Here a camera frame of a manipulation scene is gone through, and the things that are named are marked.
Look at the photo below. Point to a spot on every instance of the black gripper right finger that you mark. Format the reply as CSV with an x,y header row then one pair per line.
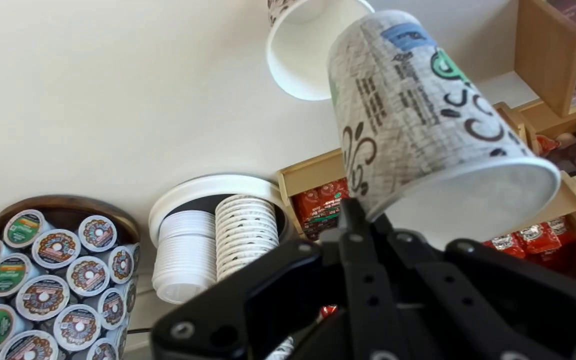
x,y
499,306

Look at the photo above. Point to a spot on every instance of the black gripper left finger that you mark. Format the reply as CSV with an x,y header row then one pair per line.
x,y
252,310

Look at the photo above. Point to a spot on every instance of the patterned paper cup from cabinet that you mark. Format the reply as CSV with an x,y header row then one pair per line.
x,y
420,142

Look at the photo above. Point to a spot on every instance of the tall paper cup stack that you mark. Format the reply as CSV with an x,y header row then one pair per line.
x,y
245,230

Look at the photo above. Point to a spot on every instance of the round white cup tray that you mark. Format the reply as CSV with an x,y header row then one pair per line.
x,y
206,193

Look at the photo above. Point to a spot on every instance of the white lid stack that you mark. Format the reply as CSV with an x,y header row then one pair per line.
x,y
185,257

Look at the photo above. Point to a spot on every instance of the wooden condiment organizer rack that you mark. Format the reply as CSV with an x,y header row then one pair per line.
x,y
483,39

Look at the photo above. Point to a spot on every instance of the wire coffee pod carousel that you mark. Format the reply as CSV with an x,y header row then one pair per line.
x,y
66,278

